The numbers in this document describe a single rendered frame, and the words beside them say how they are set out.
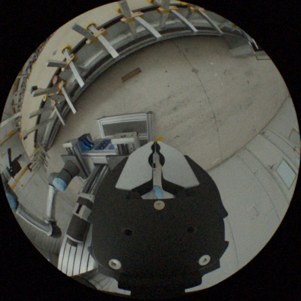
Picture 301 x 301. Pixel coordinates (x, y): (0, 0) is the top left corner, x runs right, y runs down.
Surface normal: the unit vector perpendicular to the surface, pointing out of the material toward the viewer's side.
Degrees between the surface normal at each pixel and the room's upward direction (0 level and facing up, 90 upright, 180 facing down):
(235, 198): 90
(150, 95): 0
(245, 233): 90
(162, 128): 0
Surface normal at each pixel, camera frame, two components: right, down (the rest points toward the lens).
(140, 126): -0.02, 0.51
